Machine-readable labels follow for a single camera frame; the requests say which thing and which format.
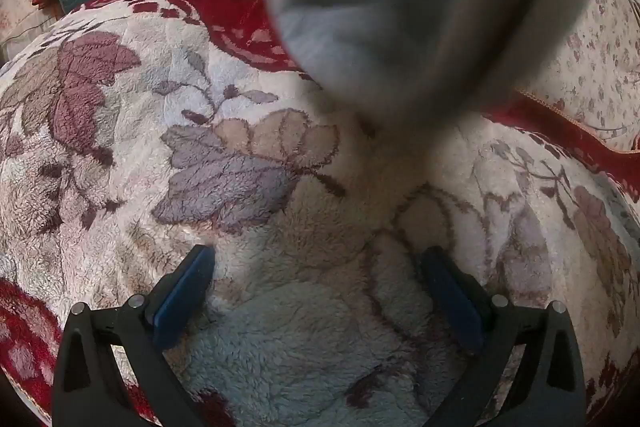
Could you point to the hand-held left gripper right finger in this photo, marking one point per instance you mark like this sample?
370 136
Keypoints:
450 297

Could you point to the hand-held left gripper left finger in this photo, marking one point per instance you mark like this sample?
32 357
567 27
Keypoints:
182 302

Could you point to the light grey fluffy pants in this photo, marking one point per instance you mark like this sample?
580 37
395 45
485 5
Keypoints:
375 7

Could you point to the floral fleece blanket red border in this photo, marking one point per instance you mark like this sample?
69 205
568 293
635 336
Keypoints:
275 232

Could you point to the cream pillow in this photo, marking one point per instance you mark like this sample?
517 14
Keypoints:
20 12

